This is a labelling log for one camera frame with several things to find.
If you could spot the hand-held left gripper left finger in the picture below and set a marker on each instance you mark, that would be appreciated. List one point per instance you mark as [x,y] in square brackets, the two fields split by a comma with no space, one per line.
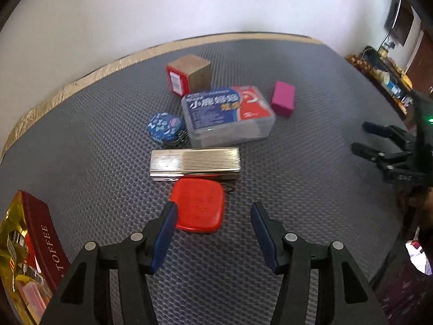
[164,240]

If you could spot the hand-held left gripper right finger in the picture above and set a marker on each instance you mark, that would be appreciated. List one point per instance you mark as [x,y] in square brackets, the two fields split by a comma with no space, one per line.
[265,243]

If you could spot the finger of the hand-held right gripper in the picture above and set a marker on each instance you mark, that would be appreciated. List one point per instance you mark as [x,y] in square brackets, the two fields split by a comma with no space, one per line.
[367,151]
[379,129]

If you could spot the red rounded case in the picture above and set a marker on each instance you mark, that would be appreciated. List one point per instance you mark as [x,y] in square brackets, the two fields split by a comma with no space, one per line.
[199,206]

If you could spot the silver ribbed metal case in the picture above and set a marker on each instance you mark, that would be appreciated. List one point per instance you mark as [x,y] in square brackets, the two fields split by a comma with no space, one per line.
[194,161]

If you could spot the pink block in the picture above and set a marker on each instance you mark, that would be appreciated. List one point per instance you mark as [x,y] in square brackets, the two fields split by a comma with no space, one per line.
[283,96]

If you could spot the red tin box gold inside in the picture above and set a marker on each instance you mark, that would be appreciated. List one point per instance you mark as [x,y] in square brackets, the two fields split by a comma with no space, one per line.
[47,240]

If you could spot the clear plastic box blue label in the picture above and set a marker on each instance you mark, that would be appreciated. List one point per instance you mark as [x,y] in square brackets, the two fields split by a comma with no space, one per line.
[220,111]

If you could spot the clear box red ink pad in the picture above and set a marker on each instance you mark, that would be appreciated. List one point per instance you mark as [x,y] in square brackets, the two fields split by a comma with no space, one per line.
[32,296]

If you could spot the small brown cardboard box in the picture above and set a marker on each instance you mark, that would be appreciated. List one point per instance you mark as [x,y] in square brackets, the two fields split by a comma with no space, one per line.
[194,74]

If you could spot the dark wooden side table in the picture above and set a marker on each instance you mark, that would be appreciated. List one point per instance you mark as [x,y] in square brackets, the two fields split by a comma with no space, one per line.
[394,103]

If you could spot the paper cup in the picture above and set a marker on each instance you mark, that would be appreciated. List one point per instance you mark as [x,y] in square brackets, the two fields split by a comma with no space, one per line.
[382,75]

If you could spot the brown wooden cabinet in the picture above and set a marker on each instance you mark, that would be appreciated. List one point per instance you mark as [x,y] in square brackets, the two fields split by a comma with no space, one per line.
[421,61]

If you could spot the pink white cloth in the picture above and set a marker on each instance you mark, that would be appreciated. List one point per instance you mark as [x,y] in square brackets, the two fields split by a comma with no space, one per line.
[417,254]

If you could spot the dark patterned cloth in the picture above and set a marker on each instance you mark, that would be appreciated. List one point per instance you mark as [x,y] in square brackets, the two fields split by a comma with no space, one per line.
[406,298]

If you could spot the wall television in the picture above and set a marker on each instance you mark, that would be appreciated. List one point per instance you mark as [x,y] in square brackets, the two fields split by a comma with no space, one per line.
[399,20]

